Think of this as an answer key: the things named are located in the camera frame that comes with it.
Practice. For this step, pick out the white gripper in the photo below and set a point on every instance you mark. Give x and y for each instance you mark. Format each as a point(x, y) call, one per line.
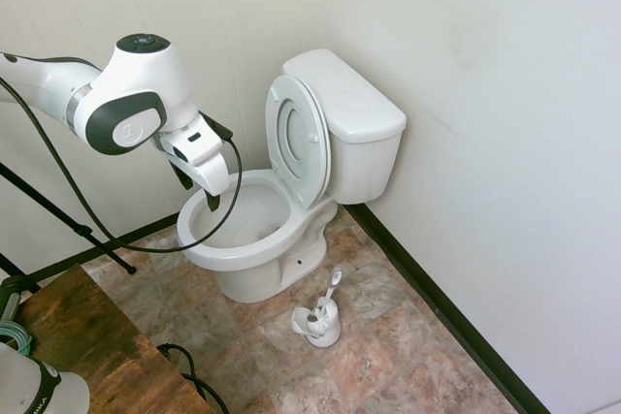
point(204, 154)

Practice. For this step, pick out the white toilet brush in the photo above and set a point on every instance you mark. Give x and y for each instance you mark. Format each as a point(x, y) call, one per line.
point(331, 290)

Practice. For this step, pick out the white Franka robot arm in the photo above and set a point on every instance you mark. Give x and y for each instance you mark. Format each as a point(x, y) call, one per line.
point(131, 89)

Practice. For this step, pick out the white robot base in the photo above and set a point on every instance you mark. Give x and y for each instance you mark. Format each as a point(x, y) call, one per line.
point(29, 385)

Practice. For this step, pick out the white toilet bowl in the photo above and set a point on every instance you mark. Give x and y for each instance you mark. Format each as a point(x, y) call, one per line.
point(252, 259)

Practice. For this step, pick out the white toilet tank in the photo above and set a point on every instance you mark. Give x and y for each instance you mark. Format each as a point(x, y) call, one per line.
point(361, 167)

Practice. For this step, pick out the white toilet tank lid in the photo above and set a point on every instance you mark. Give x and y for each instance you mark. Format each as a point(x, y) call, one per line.
point(349, 94)

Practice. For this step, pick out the white toilet brush holder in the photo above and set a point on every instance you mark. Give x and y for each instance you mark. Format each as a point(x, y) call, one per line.
point(326, 331)

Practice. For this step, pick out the black baseboard strip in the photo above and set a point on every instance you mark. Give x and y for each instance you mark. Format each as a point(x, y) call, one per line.
point(140, 234)
point(436, 293)

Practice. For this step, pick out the brown wooden table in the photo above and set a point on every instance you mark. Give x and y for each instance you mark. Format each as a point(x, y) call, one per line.
point(92, 336)

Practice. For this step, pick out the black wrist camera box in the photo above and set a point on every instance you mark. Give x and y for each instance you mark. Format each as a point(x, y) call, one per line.
point(218, 127)

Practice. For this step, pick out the black camera tripod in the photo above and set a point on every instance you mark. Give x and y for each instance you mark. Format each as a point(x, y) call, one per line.
point(53, 208)

